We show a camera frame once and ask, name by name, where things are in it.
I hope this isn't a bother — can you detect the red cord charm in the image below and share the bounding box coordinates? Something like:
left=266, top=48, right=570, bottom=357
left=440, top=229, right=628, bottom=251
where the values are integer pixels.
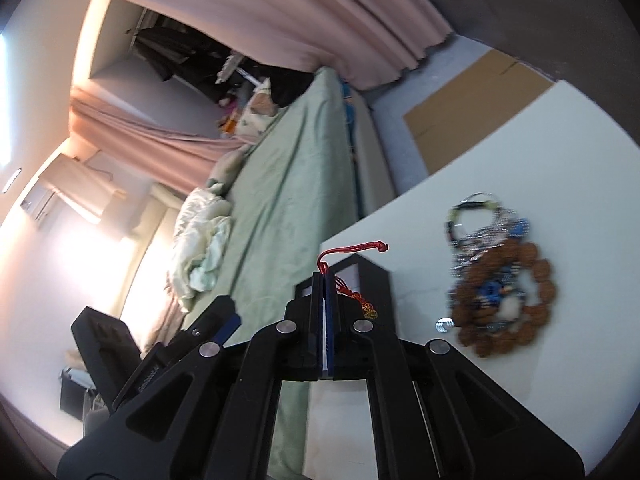
left=316, top=240, right=390, bottom=321

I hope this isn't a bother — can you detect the brown rudraksha bead bracelet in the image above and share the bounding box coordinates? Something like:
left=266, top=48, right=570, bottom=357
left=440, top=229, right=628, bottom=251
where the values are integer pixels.
left=449, top=238, right=558, bottom=360

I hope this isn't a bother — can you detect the blue flower bead necklace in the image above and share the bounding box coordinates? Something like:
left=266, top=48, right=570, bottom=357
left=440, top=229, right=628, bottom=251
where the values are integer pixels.
left=474, top=219, right=533, bottom=311

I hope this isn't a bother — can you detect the white shell pendant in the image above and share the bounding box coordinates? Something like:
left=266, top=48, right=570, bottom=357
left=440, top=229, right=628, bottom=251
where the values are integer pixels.
left=497, top=295, right=523, bottom=322

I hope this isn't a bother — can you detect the dark beaded bracelet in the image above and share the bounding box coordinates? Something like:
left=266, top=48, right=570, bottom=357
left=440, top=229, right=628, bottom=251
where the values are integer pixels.
left=446, top=192, right=504, bottom=252

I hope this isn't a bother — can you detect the black square jewelry box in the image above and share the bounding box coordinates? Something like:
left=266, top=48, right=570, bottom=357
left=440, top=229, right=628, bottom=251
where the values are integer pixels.
left=284, top=254, right=397, bottom=344

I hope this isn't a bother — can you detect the cream padded headboard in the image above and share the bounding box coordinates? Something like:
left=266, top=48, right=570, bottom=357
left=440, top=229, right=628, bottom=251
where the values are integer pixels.
left=116, top=184, right=183, bottom=351

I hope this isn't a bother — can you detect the green bed blanket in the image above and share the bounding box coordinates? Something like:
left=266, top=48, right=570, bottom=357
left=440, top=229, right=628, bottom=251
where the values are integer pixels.
left=184, top=65, right=362, bottom=480

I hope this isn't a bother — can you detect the cream crumpled duvet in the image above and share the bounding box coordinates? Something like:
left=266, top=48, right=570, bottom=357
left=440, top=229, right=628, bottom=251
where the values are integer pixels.
left=168, top=182, right=232, bottom=313

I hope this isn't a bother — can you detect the grey green pillow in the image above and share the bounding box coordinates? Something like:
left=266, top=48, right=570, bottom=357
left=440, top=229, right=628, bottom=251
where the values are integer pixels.
left=206, top=145, right=252, bottom=192

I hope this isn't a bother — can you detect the pink curtain left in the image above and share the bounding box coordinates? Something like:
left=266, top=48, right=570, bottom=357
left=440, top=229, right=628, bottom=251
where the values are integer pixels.
left=70, top=87, right=250, bottom=194

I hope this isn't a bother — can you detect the pink curtain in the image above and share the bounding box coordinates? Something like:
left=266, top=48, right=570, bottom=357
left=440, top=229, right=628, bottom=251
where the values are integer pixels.
left=129, top=0, right=452, bottom=90
left=70, top=87, right=250, bottom=194

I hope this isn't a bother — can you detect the patterned cream pillow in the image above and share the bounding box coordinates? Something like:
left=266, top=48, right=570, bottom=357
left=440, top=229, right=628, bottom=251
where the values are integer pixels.
left=234, top=86, right=279, bottom=143

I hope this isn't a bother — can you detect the black clothing pile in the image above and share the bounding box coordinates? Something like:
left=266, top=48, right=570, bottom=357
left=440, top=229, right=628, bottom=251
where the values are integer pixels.
left=269, top=67, right=314, bottom=108

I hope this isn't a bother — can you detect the flat brown cardboard sheet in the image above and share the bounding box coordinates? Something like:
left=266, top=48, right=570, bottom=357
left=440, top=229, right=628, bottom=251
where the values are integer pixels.
left=404, top=49, right=552, bottom=174

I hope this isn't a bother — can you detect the pink curtain right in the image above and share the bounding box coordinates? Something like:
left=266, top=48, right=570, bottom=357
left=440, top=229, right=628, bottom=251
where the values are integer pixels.
left=129, top=0, right=452, bottom=90

